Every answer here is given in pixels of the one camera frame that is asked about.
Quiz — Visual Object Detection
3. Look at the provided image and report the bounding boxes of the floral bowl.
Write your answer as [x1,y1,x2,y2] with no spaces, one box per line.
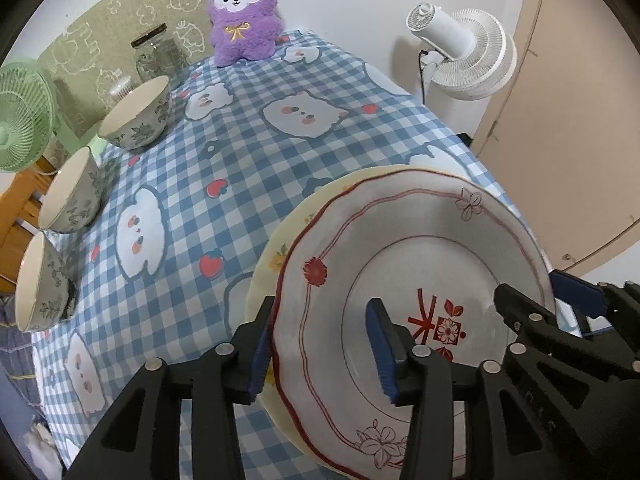
[98,75,172,151]
[15,231,77,333]
[38,146,102,234]

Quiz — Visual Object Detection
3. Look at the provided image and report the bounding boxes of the white plate with red rim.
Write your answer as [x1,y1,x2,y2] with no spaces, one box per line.
[272,168,555,479]

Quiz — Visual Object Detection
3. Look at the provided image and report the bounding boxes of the white crumpled cloth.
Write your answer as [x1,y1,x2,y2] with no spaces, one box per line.
[24,422,63,480]

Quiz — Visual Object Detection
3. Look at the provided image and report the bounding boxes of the grey plaid pillow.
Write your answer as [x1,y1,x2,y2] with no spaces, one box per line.
[0,294,42,410]

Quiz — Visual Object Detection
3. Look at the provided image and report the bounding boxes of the blue checkered tablecloth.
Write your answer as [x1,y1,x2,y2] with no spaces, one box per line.
[29,29,557,480]

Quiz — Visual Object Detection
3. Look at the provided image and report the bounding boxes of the beige door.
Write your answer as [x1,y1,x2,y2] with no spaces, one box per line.
[472,0,639,283]

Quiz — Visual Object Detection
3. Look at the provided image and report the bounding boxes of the orange wooden bed headboard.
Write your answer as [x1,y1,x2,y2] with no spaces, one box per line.
[0,156,56,294]

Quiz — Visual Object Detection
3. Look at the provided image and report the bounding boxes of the white desk fan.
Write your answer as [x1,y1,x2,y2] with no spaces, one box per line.
[406,2,518,101]

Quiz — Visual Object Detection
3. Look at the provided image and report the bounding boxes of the green desk fan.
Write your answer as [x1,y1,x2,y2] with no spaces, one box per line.
[0,58,105,174]

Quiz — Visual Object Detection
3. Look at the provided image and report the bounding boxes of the cotton swab container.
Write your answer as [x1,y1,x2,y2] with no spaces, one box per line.
[107,76,134,105]

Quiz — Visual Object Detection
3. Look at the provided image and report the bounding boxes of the glass jar with black lid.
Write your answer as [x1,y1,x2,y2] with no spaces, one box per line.
[130,23,188,89]

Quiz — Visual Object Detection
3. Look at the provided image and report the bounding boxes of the purple plush bunny toy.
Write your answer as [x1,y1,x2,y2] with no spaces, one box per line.
[207,0,283,67]

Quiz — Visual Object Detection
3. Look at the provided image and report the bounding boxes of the green cartoon wall mat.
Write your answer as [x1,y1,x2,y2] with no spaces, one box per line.
[38,0,213,136]

